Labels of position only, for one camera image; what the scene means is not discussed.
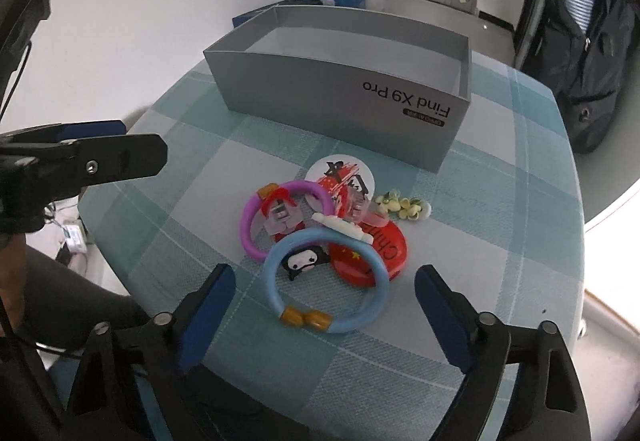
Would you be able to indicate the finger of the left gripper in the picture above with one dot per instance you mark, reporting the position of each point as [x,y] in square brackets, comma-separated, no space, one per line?
[115,158]

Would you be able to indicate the black jacket hanging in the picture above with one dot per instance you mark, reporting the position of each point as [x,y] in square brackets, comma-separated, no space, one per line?
[579,51]

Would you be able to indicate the red frilly hair clip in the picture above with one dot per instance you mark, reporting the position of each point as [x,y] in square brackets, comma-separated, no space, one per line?
[280,211]

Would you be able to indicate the grey open cardboard box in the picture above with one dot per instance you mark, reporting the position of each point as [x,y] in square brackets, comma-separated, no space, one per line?
[388,83]

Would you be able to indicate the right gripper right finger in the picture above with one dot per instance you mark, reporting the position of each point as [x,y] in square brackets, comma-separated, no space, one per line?
[546,402]

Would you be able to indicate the black white character charm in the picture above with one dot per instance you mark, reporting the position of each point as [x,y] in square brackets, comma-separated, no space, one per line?
[302,260]

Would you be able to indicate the yellow-green flower hair clip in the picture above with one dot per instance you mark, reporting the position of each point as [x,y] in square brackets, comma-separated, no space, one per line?
[405,208]

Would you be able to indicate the white round pin badge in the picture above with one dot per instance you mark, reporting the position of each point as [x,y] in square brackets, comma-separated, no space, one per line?
[336,171]

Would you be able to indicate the white power strip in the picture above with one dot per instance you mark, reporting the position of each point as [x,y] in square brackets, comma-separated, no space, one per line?
[75,236]

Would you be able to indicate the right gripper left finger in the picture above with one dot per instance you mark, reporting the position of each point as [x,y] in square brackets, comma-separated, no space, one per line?
[105,401]

